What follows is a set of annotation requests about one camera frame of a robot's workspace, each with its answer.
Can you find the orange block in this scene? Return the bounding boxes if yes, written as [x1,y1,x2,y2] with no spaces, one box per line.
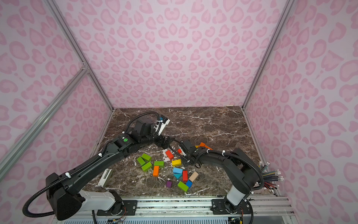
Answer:
[199,142,212,150]
[153,166,160,177]

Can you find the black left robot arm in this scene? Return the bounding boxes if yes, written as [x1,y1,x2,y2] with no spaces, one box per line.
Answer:
[22,112,170,221]

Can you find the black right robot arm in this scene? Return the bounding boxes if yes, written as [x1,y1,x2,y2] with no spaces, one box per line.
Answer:
[176,140,264,213]

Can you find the light blue block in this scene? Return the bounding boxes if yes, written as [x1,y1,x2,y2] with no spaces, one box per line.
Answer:
[173,167,183,174]

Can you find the tan block lower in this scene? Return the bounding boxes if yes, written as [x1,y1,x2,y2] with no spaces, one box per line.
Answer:
[189,171,199,182]

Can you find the green block upper left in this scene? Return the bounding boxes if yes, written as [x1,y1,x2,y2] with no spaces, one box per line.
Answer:
[141,153,152,162]

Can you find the green block far left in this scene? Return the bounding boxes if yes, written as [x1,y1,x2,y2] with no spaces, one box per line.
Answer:
[137,157,146,167]

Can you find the green block lower left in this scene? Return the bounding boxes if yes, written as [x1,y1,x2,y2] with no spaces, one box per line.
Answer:
[142,162,153,172]

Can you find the blue small block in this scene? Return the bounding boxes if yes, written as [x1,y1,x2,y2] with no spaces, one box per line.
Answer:
[186,181,193,188]

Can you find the green block bottom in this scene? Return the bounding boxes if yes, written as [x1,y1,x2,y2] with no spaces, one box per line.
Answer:
[178,182,189,192]

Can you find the bundle of coloured pencils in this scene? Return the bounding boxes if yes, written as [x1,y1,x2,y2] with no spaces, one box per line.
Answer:
[251,161,284,194]

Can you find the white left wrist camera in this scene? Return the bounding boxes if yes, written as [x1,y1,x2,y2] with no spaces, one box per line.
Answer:
[154,117,170,136]

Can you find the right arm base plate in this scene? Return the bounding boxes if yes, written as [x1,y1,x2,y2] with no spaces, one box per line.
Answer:
[210,198,252,215]

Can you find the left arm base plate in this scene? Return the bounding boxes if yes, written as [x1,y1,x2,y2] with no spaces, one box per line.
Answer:
[97,200,138,216]

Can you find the aluminium front rail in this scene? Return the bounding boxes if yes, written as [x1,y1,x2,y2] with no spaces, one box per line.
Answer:
[64,195,298,224]

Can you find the left corner frame post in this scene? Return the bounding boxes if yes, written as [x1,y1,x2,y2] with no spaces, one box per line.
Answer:
[44,0,115,112]

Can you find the corner frame post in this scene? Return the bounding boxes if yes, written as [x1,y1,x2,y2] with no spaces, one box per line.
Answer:
[44,0,115,112]
[241,0,297,111]

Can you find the aluminium diagonal frame bar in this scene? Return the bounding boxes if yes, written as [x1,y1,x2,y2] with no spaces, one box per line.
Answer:
[1,66,88,180]

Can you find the right corner frame post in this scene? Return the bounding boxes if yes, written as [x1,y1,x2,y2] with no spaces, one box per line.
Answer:
[241,0,297,111]

